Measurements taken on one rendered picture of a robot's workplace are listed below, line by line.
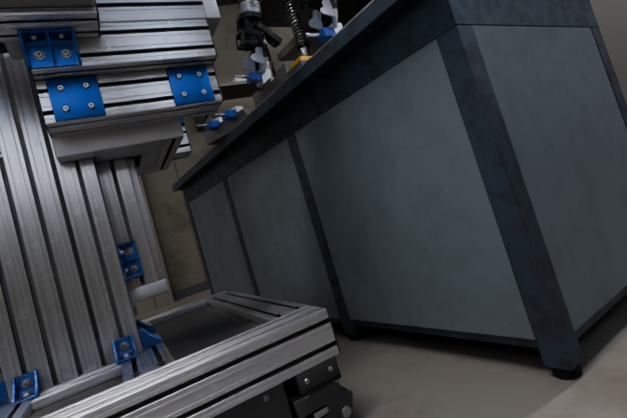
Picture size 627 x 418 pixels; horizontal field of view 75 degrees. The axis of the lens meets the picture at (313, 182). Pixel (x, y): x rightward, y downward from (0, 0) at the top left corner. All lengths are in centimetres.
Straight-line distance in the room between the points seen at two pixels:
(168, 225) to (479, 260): 348
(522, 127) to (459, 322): 44
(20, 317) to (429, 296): 88
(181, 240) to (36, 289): 311
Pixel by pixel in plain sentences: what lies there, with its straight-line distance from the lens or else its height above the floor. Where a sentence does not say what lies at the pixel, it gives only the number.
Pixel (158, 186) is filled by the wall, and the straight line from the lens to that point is 414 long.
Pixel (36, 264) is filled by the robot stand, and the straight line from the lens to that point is 105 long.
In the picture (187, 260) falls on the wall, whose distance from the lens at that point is 410.
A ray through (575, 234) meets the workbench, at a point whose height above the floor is 22.
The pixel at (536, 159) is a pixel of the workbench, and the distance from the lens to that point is 92.
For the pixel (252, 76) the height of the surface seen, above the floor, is 92.
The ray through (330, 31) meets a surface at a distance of 133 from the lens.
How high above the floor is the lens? 42
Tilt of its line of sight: 4 degrees up
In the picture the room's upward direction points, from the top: 17 degrees counter-clockwise
